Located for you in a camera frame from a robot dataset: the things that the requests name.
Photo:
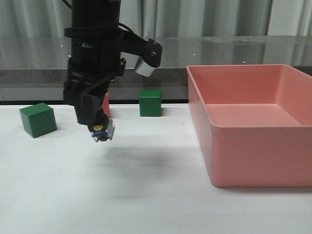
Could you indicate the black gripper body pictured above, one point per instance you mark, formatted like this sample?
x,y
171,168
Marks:
x,y
94,60

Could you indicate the yellow push button switch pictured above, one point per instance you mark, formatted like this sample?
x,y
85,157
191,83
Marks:
x,y
102,132

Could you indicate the pink plastic bin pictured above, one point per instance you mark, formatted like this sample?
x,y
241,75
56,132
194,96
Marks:
x,y
253,124

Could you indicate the right green wooden cube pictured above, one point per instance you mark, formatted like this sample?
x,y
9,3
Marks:
x,y
150,103

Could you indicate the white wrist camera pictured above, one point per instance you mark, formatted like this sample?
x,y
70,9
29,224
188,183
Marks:
x,y
142,68

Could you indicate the grey curtain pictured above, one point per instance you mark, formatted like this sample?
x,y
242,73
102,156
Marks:
x,y
167,18

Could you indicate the green wooden cube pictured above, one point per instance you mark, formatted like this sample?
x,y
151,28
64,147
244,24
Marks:
x,y
38,119
150,103

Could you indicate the pink wooden cube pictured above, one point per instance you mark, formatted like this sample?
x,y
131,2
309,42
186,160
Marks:
x,y
106,105

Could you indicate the left green wooden cube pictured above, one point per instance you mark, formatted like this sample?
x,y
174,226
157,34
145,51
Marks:
x,y
38,119

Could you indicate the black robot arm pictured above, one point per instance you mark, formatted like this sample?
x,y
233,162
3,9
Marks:
x,y
92,17

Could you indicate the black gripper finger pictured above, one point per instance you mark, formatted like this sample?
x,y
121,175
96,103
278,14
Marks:
x,y
101,118
88,111

